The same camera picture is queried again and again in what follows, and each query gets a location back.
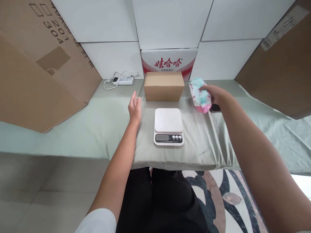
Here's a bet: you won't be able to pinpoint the person's right hand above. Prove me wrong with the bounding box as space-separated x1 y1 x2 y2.
199 85 233 105

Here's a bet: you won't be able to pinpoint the pale green table cloth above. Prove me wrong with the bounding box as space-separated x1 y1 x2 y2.
0 79 311 174

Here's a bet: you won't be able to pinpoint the white and red carton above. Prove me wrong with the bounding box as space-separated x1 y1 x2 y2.
141 48 199 81

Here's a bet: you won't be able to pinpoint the person's left hand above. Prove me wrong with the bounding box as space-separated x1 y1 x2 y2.
128 91 142 124

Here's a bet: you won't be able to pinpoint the white power strip with cable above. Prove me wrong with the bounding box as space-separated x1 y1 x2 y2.
104 71 139 90

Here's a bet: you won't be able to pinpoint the pastel wet wipes packet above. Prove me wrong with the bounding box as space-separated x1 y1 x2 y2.
189 77 213 114

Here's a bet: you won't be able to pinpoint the large printed brown cardboard box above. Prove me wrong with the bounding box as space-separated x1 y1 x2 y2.
0 0 103 133

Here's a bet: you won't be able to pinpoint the small brown cardboard box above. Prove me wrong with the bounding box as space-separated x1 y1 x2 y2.
144 71 184 102

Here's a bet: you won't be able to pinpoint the stack of white cartons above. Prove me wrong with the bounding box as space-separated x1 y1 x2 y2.
50 0 297 81

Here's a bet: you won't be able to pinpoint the white digital kitchen scale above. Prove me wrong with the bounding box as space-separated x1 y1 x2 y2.
153 108 185 146

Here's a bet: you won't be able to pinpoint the large brown box with label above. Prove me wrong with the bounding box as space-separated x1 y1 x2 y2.
235 0 311 120

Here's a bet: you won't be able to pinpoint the person's legs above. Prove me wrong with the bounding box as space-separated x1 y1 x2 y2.
115 167 219 233

